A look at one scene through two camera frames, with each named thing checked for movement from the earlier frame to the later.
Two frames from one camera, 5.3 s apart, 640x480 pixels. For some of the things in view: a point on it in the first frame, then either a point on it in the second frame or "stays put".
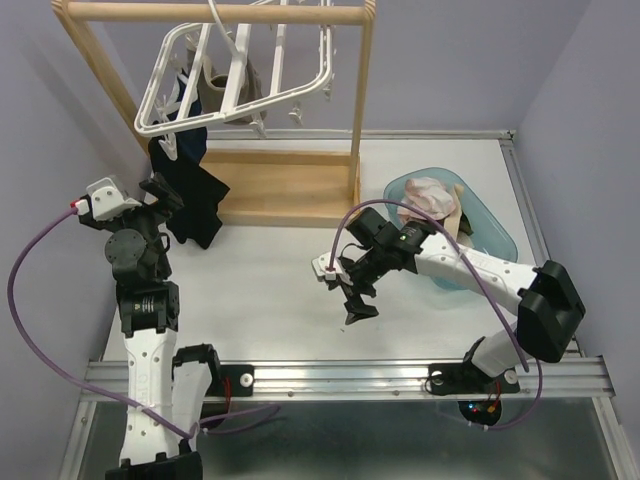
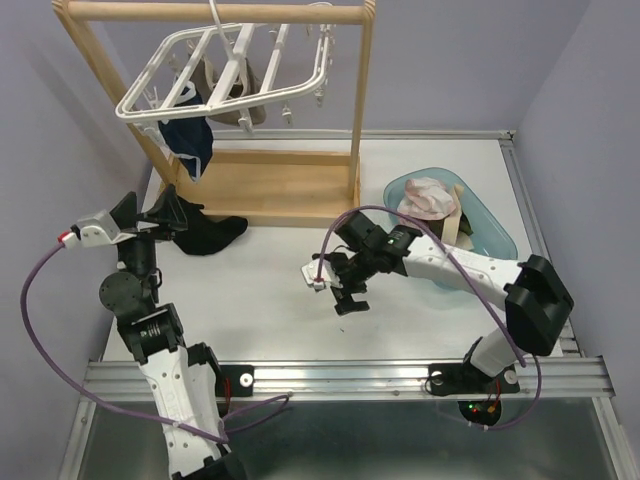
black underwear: (202, 193) → (203, 234)
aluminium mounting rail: (370, 379) stays put
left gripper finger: (162, 188) → (170, 210)
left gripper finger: (150, 199) → (125, 212)
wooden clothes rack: (265, 189) stays put
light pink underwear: (428, 195) stays put
